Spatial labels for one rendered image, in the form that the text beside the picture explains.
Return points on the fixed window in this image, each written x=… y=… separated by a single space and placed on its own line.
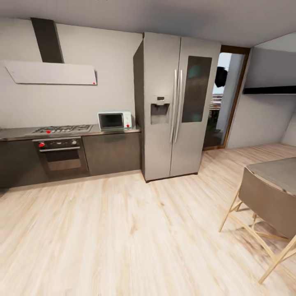
x=229 y=76

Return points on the fridge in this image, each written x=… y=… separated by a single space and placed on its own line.
x=174 y=78

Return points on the straight chair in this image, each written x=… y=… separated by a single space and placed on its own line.
x=271 y=204

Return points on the stairs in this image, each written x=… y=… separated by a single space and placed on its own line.
x=273 y=68

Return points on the range hood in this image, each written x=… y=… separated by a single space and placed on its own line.
x=52 y=69

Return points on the microwave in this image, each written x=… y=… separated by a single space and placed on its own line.
x=114 y=119

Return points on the breakfast table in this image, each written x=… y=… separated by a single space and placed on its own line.
x=280 y=172

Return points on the burner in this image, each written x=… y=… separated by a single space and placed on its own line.
x=67 y=129

